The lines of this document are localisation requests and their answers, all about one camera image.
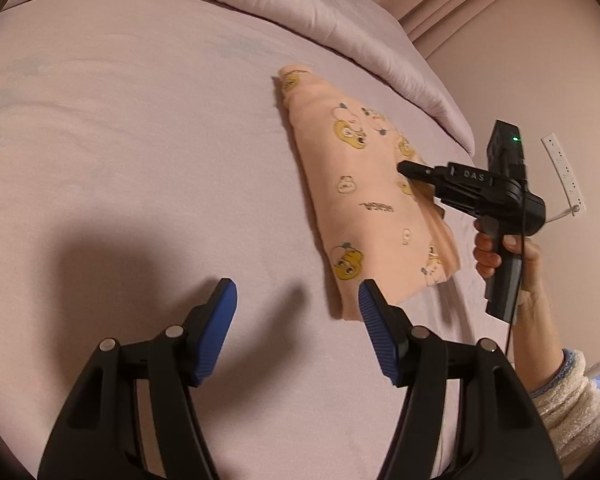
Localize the person's right hand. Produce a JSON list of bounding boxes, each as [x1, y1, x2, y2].
[[472, 232, 553, 333]]

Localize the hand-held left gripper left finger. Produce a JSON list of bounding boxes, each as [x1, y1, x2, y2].
[[37, 277, 238, 480]]

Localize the pink folded duvet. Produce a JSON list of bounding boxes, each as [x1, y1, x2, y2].
[[2, 0, 477, 157]]

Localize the light bed sheet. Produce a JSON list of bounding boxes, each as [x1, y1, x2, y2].
[[0, 0, 520, 480]]

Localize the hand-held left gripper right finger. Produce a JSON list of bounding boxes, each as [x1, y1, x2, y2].
[[357, 279, 563, 480]]

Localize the person's right forearm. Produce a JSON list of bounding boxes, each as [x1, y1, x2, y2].
[[510, 310, 600, 477]]

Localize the peach cartoon print garment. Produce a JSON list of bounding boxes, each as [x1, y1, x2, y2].
[[272, 62, 462, 322]]

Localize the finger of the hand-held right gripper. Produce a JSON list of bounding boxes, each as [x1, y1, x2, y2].
[[430, 184, 483, 221], [396, 160, 498, 192]]

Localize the white power strip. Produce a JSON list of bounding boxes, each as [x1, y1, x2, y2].
[[541, 132, 587, 221]]

